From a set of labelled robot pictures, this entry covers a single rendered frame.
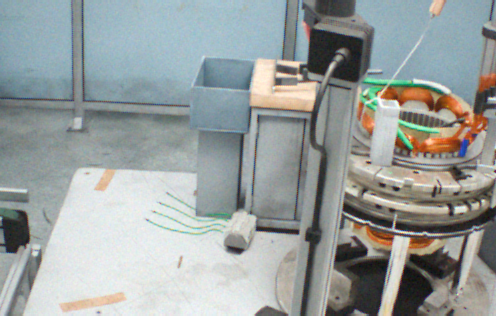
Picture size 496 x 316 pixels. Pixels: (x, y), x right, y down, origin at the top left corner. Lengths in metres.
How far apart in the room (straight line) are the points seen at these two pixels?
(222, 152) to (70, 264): 0.36
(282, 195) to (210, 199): 0.14
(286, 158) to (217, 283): 0.27
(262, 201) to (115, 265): 0.31
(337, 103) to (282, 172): 0.79
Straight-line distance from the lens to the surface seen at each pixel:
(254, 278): 1.31
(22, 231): 1.53
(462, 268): 1.26
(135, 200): 1.52
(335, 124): 0.60
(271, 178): 1.38
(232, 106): 1.32
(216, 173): 1.41
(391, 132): 1.01
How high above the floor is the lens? 1.56
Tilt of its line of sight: 27 degrees down
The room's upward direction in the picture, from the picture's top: 4 degrees clockwise
